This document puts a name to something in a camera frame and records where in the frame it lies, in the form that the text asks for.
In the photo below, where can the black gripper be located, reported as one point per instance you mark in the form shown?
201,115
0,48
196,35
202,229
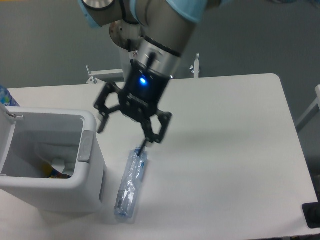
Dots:
138,100

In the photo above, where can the crushed clear plastic bottle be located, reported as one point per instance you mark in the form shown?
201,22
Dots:
128,195

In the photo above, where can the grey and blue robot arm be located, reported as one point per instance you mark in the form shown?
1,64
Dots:
168,26

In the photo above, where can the white plastic trash can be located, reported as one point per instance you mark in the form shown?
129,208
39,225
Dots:
21,175

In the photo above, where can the blue and yellow snack packet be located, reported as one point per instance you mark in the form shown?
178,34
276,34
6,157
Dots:
51,173

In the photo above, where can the blue patterned bottle at edge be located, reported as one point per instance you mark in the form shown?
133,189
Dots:
6,98

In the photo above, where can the black clamp at table edge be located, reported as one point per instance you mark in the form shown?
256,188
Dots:
311,213

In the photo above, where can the white left frame bracket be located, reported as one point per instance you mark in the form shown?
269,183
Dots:
106,76

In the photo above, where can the white upright clamp bracket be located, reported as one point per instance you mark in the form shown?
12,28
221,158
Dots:
195,68

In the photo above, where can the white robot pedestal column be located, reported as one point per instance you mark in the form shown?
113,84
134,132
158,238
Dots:
128,38

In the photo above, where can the white frame at right edge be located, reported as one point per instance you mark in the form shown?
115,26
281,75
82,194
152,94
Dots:
310,112

